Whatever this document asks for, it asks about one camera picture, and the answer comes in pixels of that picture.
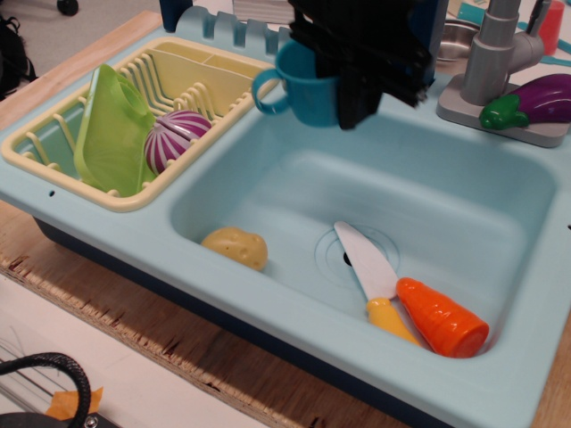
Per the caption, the black braided cable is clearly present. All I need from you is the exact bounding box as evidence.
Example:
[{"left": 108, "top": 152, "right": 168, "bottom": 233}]
[{"left": 0, "top": 351, "right": 93, "bottom": 424}]

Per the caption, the teal plastic toy cup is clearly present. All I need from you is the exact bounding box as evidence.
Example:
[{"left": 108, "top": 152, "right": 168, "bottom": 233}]
[{"left": 252, "top": 41, "right": 339, "bottom": 128}]

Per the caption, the purple striped toy onion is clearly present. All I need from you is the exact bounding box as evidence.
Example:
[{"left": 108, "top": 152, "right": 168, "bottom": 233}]
[{"left": 144, "top": 110, "right": 211, "bottom": 175}]

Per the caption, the cream yellow drying rack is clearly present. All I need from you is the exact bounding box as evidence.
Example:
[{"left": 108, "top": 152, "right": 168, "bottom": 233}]
[{"left": 1, "top": 37, "right": 269, "bottom": 212}]

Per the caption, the black backpack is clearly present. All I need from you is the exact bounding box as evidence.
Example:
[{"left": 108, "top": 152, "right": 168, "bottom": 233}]
[{"left": 1, "top": 17, "right": 37, "bottom": 101}]

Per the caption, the black chair caster wheel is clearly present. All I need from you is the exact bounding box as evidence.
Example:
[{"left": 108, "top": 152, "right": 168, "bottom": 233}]
[{"left": 56, "top": 0, "right": 79, "bottom": 16}]

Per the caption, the orange tape piece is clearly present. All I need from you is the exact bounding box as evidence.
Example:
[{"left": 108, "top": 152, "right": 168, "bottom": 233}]
[{"left": 45, "top": 387, "right": 103, "bottom": 421}]

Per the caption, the red plastic cup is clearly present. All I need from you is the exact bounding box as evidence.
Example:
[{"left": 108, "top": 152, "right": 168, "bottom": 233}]
[{"left": 539, "top": 1, "right": 566, "bottom": 56}]

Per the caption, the light blue toy sink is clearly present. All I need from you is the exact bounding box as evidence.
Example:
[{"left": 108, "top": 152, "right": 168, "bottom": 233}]
[{"left": 0, "top": 5, "right": 571, "bottom": 428}]

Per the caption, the teal plastic utensil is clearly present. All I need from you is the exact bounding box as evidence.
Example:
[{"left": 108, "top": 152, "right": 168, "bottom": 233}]
[{"left": 541, "top": 55, "right": 571, "bottom": 67}]

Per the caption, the yellow toy potato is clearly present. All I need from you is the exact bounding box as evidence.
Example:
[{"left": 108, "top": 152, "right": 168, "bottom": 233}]
[{"left": 201, "top": 226, "right": 269, "bottom": 271}]

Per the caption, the lime green toy plate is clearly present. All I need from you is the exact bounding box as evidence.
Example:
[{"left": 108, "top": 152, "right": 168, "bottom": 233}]
[{"left": 74, "top": 64, "right": 155, "bottom": 197}]

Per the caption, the stainless steel bowl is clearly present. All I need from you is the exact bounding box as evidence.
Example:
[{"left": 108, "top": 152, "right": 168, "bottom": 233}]
[{"left": 437, "top": 20, "right": 480, "bottom": 62}]

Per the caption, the orange toy carrot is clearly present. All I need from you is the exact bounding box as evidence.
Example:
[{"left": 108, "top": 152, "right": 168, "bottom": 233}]
[{"left": 396, "top": 277, "right": 490, "bottom": 358}]

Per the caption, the grey toy faucet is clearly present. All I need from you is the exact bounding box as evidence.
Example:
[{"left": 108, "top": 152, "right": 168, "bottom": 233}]
[{"left": 436, "top": 1, "right": 570, "bottom": 148}]

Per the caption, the dark blue sink backsplash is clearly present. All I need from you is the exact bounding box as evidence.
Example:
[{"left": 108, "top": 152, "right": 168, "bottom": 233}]
[{"left": 160, "top": 1, "right": 448, "bottom": 57}]

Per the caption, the purple toy eggplant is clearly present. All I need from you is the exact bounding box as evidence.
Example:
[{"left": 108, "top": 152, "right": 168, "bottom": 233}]
[{"left": 479, "top": 73, "right": 570, "bottom": 130}]

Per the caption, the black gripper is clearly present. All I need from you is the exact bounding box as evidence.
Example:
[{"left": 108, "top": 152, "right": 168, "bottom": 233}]
[{"left": 289, "top": 1, "right": 433, "bottom": 130}]

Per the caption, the white toy knife yellow handle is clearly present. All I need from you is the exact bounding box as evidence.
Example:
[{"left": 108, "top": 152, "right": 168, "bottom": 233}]
[{"left": 334, "top": 221, "right": 421, "bottom": 346}]

